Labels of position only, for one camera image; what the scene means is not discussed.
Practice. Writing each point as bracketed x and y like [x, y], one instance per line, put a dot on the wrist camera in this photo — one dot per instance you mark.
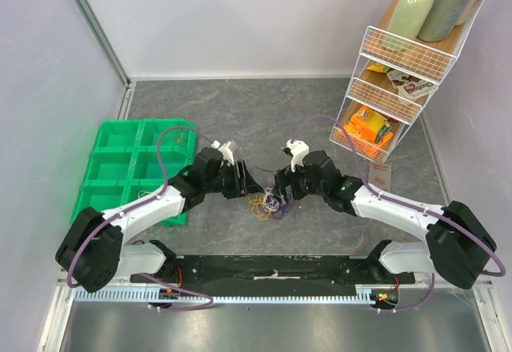
[227, 149]
[297, 150]

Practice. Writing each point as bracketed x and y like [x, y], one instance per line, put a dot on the aluminium rail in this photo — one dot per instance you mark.
[139, 288]

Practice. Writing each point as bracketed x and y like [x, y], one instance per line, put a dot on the dark green bottle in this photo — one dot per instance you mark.
[441, 19]

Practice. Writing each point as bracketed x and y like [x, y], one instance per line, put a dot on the orange snack box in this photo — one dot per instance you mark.
[370, 130]

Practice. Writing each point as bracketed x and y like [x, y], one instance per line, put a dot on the chobani yogurt pack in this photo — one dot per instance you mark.
[410, 87]

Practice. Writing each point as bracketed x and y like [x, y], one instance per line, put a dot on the small pink card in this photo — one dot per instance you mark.
[380, 175]

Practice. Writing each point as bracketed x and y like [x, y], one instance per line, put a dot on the yellow snack bag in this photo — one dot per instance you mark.
[378, 68]

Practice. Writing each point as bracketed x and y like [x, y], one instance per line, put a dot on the light green spray bottle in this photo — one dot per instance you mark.
[405, 23]

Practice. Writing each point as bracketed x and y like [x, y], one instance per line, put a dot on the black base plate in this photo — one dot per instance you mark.
[277, 275]

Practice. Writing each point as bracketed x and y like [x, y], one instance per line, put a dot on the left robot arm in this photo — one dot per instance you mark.
[95, 248]

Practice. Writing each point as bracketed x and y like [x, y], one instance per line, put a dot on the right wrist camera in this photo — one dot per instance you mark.
[297, 150]

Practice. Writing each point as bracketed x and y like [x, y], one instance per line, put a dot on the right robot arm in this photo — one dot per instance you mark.
[451, 241]

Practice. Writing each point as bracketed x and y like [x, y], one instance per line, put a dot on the green compartment bin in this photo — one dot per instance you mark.
[123, 164]

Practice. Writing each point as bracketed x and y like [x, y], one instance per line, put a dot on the white wire shelf rack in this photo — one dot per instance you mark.
[431, 61]

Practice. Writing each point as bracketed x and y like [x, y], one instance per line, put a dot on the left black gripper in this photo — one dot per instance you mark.
[242, 186]

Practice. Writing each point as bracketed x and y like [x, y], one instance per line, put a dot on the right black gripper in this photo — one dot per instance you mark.
[282, 180]

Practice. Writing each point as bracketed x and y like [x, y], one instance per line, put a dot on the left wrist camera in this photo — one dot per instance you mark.
[227, 149]

